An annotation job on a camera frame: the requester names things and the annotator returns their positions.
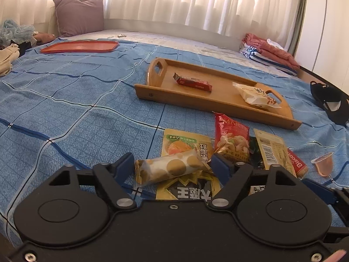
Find white patterned mattress pad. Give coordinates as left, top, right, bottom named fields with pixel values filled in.
left=58, top=29, right=300, bottom=78

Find dark wooden bed frame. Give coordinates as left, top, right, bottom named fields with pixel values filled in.
left=298, top=65, right=349, bottom=95

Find yellow packet with orange picture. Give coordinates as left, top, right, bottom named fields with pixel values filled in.
left=161, top=128, right=216, bottom=172

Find green snack packet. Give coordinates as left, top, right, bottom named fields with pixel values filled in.
left=249, top=136, right=266, bottom=170

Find folded pink clothes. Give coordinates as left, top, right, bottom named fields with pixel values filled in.
left=243, top=33, right=300, bottom=69

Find red nut snack packet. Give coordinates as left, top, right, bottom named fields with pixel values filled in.
left=213, top=112, right=251, bottom=164

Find green curtain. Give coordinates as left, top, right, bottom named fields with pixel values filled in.
left=289, top=0, right=308, bottom=58

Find white wardrobe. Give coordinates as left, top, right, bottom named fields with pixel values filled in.
left=296, top=0, right=349, bottom=85

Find white bun packet red print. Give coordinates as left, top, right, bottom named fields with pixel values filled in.
left=232, top=82, right=282, bottom=109

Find beige cloth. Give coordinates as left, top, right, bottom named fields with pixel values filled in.
left=0, top=44, right=20, bottom=77

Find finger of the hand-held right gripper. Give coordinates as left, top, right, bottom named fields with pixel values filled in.
left=326, top=225, right=349, bottom=247
left=302, top=179, right=349, bottom=206

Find orange jelly cup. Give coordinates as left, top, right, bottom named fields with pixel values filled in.
left=311, top=151, right=334, bottom=177

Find dark yellow-edged snack packet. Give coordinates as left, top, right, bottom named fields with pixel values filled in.
left=155, top=171, right=221, bottom=201

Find black cap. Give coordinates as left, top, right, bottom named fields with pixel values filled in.
left=310, top=81, right=349, bottom=126

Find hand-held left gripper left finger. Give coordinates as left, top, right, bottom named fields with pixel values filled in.
left=42, top=152, right=137, bottom=211

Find red snack bar packet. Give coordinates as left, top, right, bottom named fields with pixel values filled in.
left=173, top=72, right=212, bottom=92

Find orange plastic tray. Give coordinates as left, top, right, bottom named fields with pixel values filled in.
left=40, top=40, right=120, bottom=54

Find wooden tray with handles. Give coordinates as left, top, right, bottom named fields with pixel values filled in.
left=134, top=58, right=303, bottom=130

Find purple pillow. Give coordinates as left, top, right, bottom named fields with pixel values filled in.
left=53, top=0, right=104, bottom=38

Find blue plaid bedsheet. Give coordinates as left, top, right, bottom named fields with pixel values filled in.
left=0, top=39, right=349, bottom=252

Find pale yellow snack packet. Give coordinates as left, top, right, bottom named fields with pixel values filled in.
left=253, top=128, right=297, bottom=178

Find white gold-dotted snack packet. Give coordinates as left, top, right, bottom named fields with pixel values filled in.
left=134, top=147, right=212, bottom=188

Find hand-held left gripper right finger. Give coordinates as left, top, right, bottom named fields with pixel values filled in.
left=210, top=153, right=307, bottom=211

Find blue white striped towel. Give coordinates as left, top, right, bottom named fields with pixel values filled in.
left=239, top=42, right=298, bottom=77

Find red biscuit packet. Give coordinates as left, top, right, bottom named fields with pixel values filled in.
left=286, top=148, right=309, bottom=180

